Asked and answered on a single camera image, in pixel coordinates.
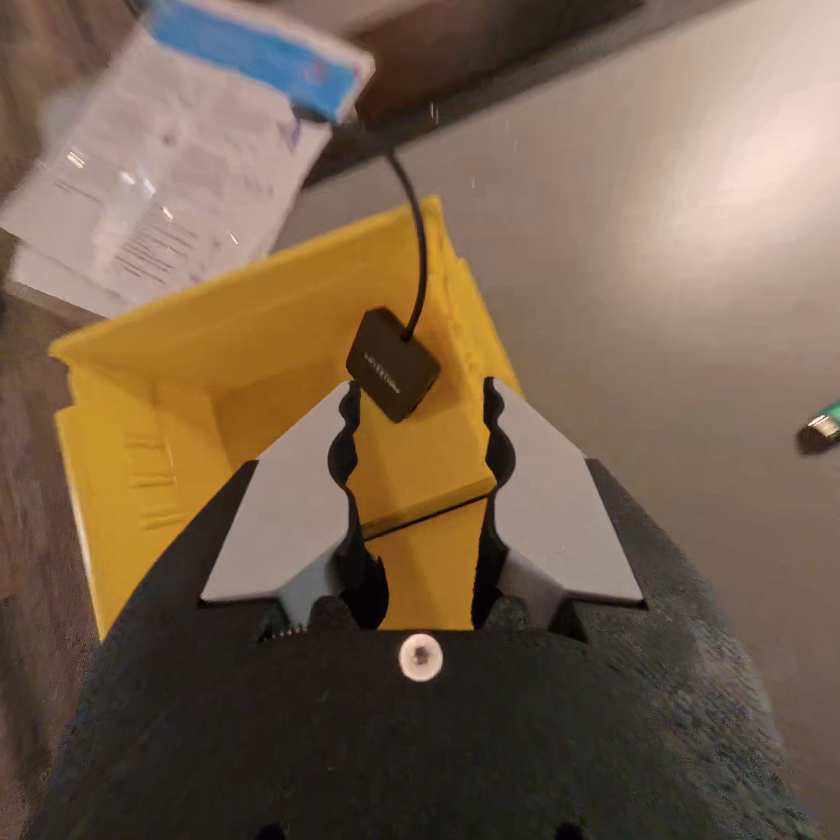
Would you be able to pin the clear plastic bag with papers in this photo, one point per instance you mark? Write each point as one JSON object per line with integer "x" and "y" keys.
{"x": 164, "y": 164}

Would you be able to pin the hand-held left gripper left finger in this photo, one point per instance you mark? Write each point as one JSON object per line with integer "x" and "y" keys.
{"x": 289, "y": 512}

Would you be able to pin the yellow plastic bin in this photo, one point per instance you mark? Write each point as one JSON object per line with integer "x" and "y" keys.
{"x": 295, "y": 295}

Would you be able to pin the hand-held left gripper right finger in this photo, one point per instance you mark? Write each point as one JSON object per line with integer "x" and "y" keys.
{"x": 558, "y": 525}

